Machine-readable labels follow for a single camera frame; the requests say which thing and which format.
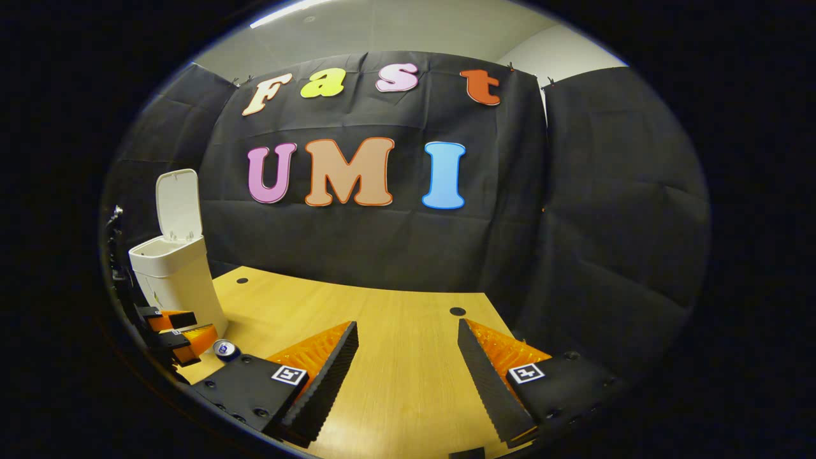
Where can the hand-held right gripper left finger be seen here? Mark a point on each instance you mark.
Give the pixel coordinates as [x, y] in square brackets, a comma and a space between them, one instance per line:
[331, 376]

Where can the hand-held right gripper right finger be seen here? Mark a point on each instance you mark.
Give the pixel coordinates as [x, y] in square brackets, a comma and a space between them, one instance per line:
[488, 386]

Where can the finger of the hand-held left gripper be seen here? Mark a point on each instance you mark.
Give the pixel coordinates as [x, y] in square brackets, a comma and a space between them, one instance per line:
[191, 341]
[172, 319]

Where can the silver pop can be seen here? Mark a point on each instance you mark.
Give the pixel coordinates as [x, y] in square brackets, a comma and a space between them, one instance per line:
[226, 350]

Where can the white desktop garbage bin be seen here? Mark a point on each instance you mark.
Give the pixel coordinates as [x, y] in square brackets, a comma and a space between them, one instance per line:
[178, 280]

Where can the wooden desktop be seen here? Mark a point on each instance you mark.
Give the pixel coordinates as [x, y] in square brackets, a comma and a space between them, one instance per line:
[408, 357]

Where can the black backdrop cloth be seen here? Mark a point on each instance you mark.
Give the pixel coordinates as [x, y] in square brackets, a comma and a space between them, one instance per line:
[395, 236]

